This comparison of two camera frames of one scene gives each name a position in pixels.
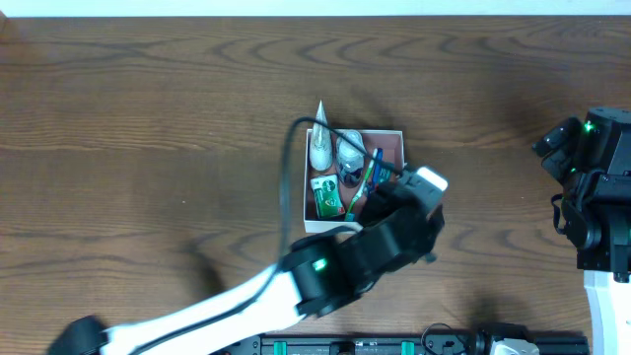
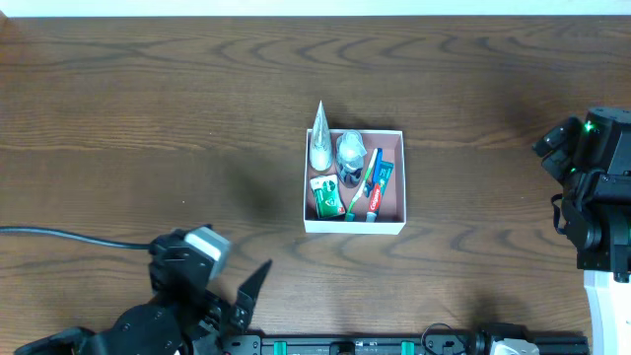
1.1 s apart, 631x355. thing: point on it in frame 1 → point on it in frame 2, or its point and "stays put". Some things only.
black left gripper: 411,217 → 217,306
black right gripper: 556,149 stays put
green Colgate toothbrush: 350,214 stays put
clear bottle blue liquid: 350,158 stays put
